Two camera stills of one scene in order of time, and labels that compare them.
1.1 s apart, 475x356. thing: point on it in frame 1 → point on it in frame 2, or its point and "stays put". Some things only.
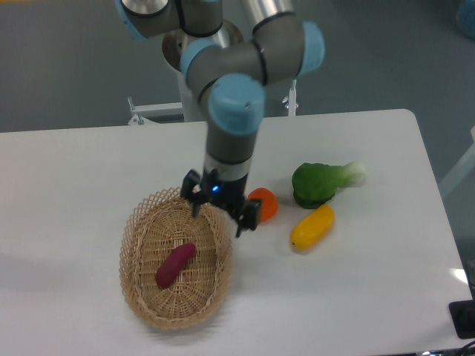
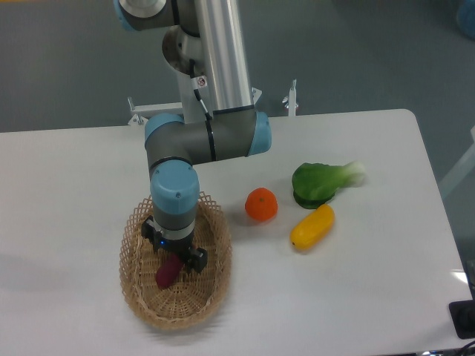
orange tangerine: (269, 204) stays put
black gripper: (227, 194) → (197, 256)
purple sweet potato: (177, 259) stays put
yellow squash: (309, 230) stays put
